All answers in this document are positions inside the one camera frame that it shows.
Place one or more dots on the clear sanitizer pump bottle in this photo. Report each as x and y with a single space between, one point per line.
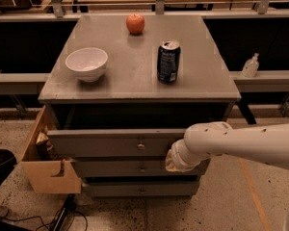
251 66

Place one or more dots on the grey drawer cabinet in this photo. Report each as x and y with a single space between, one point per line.
129 95

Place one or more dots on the grey bottom drawer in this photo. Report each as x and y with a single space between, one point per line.
141 189

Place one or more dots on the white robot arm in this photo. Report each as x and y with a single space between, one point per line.
268 145

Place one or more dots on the red apple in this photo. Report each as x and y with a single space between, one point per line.
135 23

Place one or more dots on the grey middle drawer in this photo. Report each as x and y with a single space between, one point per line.
128 167

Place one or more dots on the dark blue soda can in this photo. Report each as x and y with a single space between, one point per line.
168 61

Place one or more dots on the wooden crate with trash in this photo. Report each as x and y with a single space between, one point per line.
46 176

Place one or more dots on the white ceramic bowl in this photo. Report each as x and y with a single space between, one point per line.
87 64

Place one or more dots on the grey drawer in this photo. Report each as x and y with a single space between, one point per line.
141 189
128 167
114 142

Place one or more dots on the grey top drawer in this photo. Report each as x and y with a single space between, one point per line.
114 142

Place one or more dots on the padded gripper body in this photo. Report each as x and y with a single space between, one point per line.
175 157

